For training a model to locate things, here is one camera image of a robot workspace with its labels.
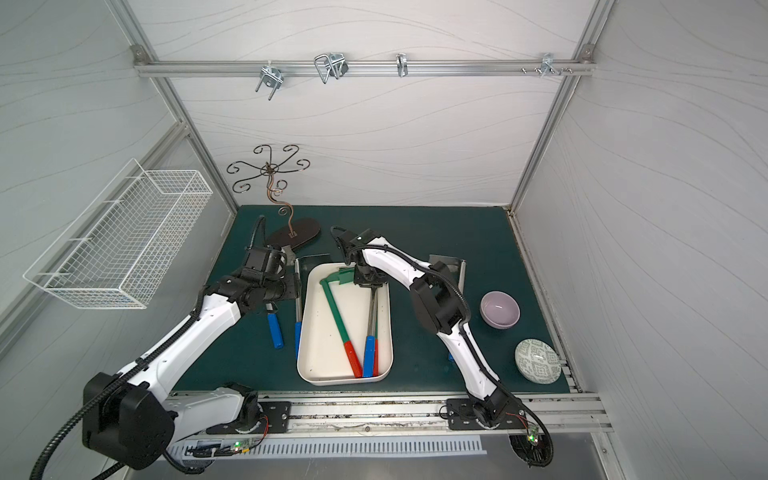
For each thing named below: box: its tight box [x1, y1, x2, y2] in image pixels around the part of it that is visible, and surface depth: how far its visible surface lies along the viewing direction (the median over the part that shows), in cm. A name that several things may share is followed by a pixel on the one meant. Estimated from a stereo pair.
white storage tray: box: [298, 262, 394, 386], surface depth 89 cm
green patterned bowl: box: [515, 338, 563, 385], surface depth 83 cm
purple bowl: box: [480, 290, 521, 330], surface depth 91 cm
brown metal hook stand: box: [227, 144, 321, 248], surface depth 92 cm
